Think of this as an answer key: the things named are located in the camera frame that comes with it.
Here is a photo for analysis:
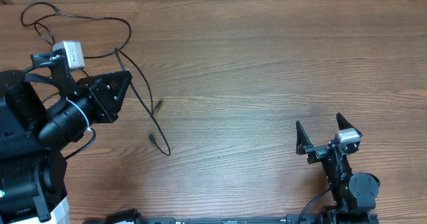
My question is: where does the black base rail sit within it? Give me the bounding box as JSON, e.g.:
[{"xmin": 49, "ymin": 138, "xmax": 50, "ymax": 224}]
[{"xmin": 83, "ymin": 209, "xmax": 380, "ymax": 224}]

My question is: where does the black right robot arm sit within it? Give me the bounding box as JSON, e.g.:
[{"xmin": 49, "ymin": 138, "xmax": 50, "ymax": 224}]
[{"xmin": 296, "ymin": 113, "xmax": 380, "ymax": 223}]

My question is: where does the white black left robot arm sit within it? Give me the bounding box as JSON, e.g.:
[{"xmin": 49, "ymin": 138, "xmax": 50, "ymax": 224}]
[{"xmin": 1, "ymin": 49, "xmax": 132, "ymax": 223}]

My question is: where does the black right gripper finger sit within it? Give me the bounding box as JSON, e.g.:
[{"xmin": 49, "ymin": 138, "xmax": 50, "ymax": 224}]
[
  {"xmin": 296, "ymin": 121, "xmax": 313, "ymax": 155},
  {"xmin": 336, "ymin": 113, "xmax": 363, "ymax": 137}
]

